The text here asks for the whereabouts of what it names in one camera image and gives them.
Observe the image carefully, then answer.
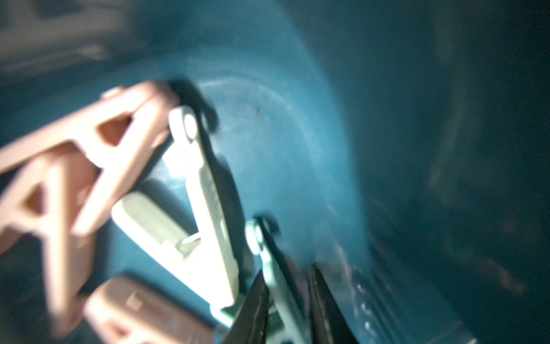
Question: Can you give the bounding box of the pink clothespin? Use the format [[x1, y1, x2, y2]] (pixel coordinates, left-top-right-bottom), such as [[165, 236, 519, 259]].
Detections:
[[1, 81, 180, 236], [83, 277, 214, 343], [1, 145, 97, 338]]

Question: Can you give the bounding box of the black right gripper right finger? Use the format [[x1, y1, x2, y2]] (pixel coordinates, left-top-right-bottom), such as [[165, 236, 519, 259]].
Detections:
[[308, 265, 358, 344]]

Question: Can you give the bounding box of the pink clothespin left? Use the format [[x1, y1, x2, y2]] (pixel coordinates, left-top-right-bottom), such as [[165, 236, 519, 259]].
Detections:
[[1, 145, 97, 338]]

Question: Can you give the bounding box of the mint green clothespin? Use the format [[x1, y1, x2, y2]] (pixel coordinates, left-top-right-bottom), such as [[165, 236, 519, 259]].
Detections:
[[210, 218, 310, 344]]

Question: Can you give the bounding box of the pink clothespin bottom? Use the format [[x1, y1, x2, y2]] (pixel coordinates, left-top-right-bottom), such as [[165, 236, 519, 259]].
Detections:
[[83, 277, 214, 343]]

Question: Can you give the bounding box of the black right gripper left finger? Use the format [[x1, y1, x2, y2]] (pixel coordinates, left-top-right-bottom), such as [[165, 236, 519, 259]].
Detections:
[[222, 270, 270, 344]]

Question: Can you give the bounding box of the pink clothespin upper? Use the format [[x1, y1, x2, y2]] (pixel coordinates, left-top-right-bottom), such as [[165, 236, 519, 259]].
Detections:
[[1, 81, 180, 236]]

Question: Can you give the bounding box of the dark teal clothespin tray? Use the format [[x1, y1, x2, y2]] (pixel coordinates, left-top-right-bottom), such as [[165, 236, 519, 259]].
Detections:
[[1, 1, 549, 343]]

